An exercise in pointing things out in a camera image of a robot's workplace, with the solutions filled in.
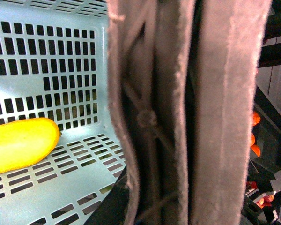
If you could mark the brown basket handle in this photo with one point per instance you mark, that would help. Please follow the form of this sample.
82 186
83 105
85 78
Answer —
181 85

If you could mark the light blue plastic basket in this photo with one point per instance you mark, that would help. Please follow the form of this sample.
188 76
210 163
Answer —
53 64

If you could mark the yellow mango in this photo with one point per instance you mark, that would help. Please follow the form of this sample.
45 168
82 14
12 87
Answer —
26 142

